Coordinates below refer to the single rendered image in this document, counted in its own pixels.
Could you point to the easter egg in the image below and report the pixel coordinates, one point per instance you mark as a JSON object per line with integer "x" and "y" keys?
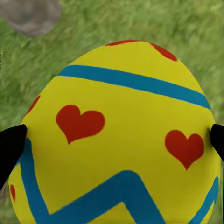
{"x": 120, "y": 136}

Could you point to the wicker basket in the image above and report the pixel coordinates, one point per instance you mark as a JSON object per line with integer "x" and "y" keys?
{"x": 4, "y": 190}

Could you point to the tree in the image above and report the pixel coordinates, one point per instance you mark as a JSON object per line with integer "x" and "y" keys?
{"x": 31, "y": 18}

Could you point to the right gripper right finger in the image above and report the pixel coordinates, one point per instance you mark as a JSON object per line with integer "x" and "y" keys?
{"x": 217, "y": 139}

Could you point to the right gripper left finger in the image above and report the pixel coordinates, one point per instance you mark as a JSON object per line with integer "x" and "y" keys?
{"x": 11, "y": 148}

